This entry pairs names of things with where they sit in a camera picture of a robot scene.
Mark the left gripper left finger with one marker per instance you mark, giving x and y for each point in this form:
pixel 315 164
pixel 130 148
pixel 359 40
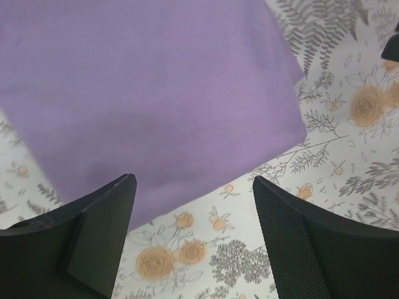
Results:
pixel 71 252

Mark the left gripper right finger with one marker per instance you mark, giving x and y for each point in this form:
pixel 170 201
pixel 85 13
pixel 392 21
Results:
pixel 315 253

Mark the purple t shirt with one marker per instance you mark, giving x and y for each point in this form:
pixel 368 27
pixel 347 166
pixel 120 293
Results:
pixel 186 95

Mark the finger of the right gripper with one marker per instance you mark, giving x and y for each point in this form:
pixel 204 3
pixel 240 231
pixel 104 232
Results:
pixel 391 50

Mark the floral table mat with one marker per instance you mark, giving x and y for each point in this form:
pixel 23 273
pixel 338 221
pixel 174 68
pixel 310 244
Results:
pixel 213 246

